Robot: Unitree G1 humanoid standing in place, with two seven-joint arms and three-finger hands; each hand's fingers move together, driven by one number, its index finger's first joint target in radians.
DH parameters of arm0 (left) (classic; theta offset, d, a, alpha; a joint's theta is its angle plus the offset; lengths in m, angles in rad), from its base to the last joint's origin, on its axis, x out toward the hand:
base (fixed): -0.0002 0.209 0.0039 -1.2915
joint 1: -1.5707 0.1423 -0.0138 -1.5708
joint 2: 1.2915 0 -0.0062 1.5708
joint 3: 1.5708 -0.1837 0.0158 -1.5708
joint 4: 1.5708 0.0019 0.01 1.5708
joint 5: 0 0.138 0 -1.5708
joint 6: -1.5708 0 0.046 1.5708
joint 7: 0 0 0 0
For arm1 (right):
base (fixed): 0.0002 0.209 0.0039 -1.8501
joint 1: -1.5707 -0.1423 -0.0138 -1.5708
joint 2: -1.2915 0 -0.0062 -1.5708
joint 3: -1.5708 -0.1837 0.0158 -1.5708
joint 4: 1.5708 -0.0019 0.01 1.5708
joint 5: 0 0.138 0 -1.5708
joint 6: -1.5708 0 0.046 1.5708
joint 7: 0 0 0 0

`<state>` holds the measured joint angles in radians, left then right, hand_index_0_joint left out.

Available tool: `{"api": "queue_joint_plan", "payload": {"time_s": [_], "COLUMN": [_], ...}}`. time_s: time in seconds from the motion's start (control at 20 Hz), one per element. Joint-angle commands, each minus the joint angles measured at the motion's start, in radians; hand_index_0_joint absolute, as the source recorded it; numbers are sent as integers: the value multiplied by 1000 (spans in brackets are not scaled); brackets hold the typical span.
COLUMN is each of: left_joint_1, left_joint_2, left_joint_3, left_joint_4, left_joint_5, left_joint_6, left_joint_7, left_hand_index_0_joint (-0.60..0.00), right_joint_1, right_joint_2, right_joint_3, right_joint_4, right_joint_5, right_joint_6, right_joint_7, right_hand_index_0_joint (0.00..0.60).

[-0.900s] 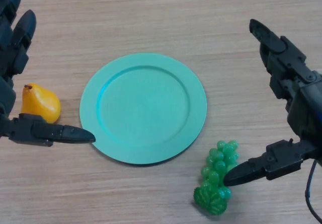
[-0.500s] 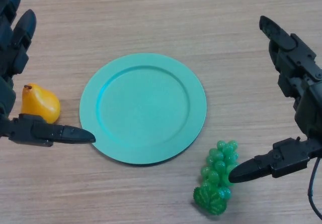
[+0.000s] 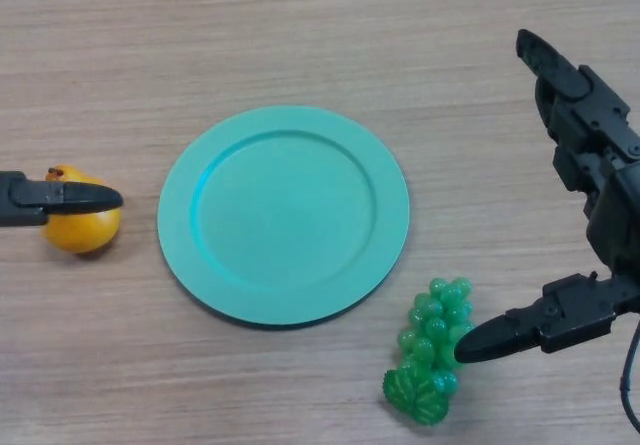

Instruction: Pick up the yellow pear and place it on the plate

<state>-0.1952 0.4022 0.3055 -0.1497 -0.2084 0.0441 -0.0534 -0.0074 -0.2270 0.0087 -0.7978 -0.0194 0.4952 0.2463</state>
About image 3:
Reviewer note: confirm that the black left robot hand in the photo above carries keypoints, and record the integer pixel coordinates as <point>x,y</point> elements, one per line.
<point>60,199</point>

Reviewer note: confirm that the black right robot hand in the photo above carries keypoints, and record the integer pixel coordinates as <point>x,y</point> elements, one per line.
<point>615,205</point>

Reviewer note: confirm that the yellow pear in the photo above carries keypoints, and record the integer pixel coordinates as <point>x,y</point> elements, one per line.
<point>82,232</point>

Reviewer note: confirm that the green round plate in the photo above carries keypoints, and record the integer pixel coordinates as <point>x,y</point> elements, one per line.
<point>285,215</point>

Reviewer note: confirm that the green grape bunch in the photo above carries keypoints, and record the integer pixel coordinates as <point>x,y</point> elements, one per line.
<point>425,350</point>

